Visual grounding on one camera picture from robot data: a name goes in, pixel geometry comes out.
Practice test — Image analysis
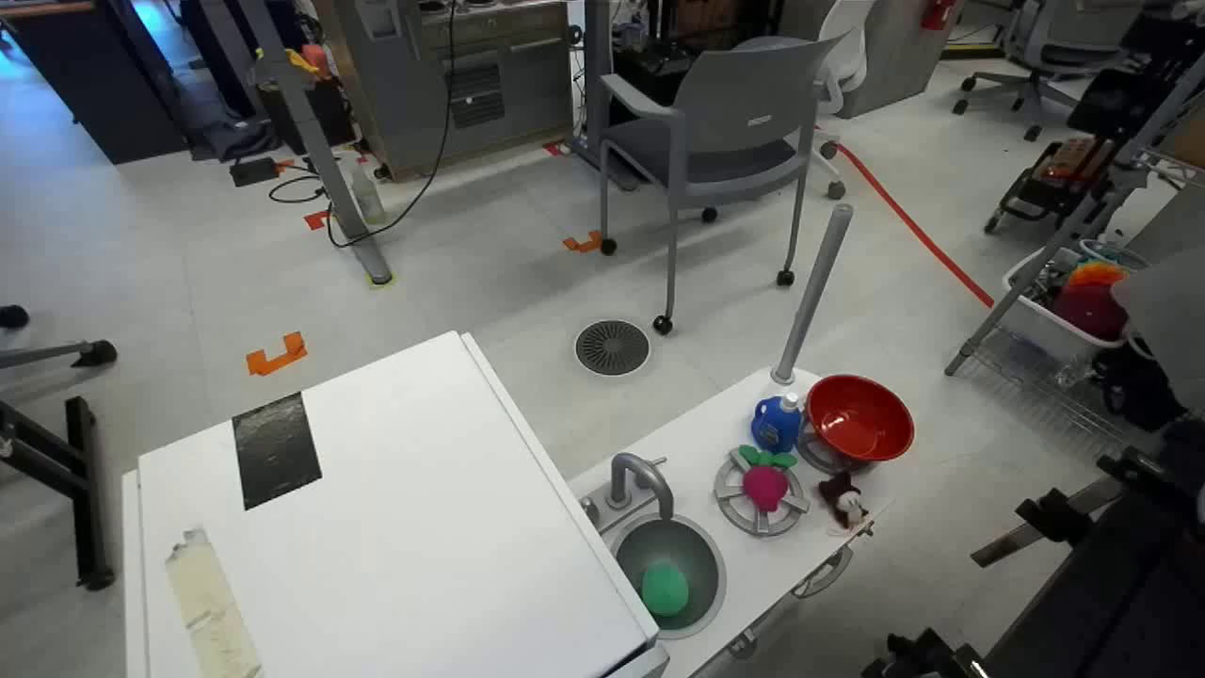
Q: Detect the blue bottle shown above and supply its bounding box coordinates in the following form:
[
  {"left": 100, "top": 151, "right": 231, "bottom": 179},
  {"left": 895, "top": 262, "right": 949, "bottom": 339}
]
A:
[{"left": 750, "top": 397, "right": 801, "bottom": 453}]

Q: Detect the round floor drain cover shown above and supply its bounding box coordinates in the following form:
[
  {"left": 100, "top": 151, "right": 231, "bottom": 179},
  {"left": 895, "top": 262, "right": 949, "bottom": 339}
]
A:
[{"left": 574, "top": 319, "right": 651, "bottom": 378}]

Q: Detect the grey toy faucet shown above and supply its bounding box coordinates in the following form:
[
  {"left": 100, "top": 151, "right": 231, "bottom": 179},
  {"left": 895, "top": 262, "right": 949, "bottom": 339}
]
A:
[{"left": 585, "top": 453, "right": 678, "bottom": 530}]

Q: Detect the grey upright pole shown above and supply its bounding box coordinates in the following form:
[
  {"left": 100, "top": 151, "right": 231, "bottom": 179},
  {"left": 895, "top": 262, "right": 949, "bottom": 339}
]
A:
[{"left": 771, "top": 205, "right": 857, "bottom": 383}]

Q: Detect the pink toy fruit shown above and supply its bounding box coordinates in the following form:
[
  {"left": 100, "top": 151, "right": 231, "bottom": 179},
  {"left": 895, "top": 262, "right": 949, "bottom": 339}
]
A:
[{"left": 744, "top": 467, "right": 793, "bottom": 517}]

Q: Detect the round toy sink basin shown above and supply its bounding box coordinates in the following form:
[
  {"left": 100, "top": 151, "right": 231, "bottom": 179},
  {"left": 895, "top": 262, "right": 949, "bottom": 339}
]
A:
[{"left": 614, "top": 518, "right": 725, "bottom": 631}]

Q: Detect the white toy kitchen counter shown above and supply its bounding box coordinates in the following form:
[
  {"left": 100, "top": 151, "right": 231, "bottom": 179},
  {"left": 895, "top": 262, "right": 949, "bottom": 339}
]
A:
[{"left": 574, "top": 372, "right": 874, "bottom": 678}]

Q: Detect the green toy in sink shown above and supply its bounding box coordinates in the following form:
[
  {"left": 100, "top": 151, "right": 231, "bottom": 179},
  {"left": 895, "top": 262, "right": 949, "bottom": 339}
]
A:
[{"left": 641, "top": 560, "right": 690, "bottom": 618}]

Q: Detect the grey office chair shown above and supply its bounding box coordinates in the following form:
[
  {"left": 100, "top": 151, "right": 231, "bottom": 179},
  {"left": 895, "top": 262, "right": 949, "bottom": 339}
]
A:
[{"left": 600, "top": 35, "right": 834, "bottom": 335}]

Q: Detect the red bowl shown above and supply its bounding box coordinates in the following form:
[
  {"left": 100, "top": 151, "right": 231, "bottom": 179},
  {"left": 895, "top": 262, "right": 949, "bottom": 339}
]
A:
[{"left": 808, "top": 372, "right": 916, "bottom": 462}]

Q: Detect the small brown toy figure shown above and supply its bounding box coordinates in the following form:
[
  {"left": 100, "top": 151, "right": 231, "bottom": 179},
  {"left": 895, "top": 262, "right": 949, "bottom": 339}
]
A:
[{"left": 818, "top": 469, "right": 869, "bottom": 527}]

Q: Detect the grey metal cabinet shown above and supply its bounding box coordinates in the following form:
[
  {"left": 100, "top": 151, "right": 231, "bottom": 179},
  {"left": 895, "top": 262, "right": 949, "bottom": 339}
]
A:
[{"left": 316, "top": 0, "right": 574, "bottom": 176}]

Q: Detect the white bin with toys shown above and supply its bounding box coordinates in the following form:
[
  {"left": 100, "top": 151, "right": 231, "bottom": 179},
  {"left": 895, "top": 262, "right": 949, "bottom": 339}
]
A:
[{"left": 1003, "top": 246, "right": 1131, "bottom": 367}]

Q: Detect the red hose on floor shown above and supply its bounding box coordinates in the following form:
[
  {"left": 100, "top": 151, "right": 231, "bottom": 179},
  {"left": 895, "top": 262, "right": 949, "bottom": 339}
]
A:
[{"left": 821, "top": 139, "right": 1000, "bottom": 313}]

